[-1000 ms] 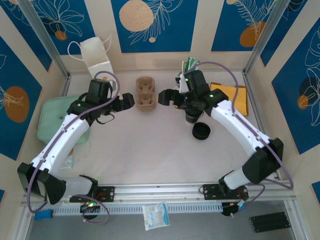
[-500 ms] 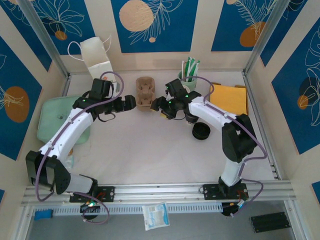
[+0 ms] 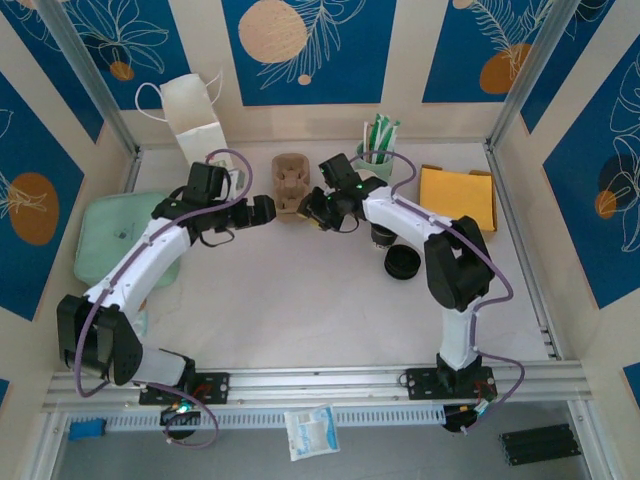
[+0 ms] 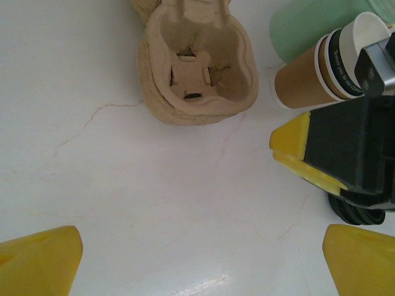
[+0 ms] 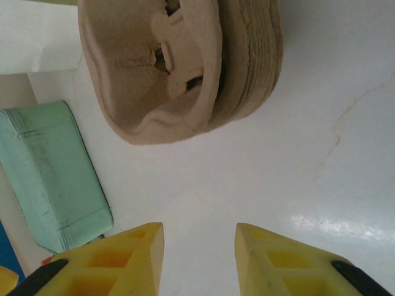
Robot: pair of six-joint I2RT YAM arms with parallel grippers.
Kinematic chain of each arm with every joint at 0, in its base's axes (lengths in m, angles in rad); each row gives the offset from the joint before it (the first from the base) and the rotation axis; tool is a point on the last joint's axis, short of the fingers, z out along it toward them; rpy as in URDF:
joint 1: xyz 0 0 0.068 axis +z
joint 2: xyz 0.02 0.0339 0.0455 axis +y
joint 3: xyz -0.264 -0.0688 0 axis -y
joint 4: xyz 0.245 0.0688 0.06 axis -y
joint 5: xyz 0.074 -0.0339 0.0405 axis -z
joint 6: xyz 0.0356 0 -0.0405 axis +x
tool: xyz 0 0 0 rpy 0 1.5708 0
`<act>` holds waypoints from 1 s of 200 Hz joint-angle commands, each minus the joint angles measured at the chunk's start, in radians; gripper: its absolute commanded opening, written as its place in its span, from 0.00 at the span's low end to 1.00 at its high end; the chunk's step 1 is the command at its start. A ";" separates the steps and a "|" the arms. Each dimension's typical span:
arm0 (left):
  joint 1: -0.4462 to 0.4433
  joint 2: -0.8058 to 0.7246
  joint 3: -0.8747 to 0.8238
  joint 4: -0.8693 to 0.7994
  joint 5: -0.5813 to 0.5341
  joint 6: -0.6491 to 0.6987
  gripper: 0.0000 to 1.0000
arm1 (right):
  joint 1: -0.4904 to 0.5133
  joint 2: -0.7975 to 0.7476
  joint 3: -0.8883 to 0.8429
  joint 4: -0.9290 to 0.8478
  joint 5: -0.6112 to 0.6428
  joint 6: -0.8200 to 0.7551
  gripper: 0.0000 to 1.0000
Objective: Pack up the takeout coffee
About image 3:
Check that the dark printed coffee cup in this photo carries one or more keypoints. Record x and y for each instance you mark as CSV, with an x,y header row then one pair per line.
x,y
382,237

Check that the white paper takeout bag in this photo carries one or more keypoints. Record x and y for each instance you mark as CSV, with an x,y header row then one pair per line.
x,y
195,120

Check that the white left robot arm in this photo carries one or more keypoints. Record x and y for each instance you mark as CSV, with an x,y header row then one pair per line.
x,y
140,260

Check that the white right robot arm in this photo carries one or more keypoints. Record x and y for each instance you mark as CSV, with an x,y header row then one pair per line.
x,y
400,212

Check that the pale green straw mug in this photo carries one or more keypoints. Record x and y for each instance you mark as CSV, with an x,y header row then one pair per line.
x,y
387,167

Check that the stack of yellow napkins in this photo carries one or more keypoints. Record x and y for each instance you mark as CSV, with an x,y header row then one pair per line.
x,y
432,166

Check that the yellow napkin stack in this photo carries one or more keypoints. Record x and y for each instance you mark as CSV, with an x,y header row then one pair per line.
x,y
457,195

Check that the mint green square container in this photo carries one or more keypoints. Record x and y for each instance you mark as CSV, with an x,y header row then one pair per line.
x,y
105,235

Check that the pale translucent plastic bottle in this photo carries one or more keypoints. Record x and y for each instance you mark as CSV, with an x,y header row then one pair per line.
x,y
144,325

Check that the white blue printed packet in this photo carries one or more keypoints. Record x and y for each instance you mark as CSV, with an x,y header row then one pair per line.
x,y
310,432

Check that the left base circuit board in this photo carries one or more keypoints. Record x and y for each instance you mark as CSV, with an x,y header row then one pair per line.
x,y
175,412

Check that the base circuit board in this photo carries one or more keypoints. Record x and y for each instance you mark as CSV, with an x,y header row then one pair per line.
x,y
175,412
481,410

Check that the right base circuit board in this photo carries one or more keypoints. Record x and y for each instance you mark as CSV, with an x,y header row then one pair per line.
x,y
481,410

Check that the blue plastic clamp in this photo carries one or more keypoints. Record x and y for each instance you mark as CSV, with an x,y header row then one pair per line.
x,y
87,431

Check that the black extrusion pieces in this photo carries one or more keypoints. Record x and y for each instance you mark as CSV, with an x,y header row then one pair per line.
x,y
540,445

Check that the left aluminium side rail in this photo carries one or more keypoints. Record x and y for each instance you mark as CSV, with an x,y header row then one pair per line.
x,y
134,172

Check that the aluminium side rail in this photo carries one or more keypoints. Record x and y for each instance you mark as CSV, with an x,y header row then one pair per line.
x,y
507,200
134,172

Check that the right aluminium side rail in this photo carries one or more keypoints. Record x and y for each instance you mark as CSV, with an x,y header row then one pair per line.
x,y
507,200

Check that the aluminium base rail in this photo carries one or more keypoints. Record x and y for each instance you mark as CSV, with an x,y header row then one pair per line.
x,y
320,382

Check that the left aluminium frame post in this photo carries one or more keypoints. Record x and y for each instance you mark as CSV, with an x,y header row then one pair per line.
x,y
85,65

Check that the aluminium frame post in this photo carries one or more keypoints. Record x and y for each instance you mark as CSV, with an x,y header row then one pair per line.
x,y
531,65
85,65

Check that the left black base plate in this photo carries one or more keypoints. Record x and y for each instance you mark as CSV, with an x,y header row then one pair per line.
x,y
220,387

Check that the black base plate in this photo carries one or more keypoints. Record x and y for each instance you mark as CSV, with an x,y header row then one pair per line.
x,y
220,387
420,385

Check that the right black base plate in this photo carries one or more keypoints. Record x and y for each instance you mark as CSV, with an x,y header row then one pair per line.
x,y
420,385

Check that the right aluminium frame post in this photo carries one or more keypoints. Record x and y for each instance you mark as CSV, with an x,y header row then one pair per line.
x,y
531,65

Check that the left lower frame post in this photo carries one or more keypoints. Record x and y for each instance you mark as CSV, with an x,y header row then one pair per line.
x,y
52,450

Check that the right lower frame post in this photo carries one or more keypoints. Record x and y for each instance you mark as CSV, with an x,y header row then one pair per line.
x,y
586,440

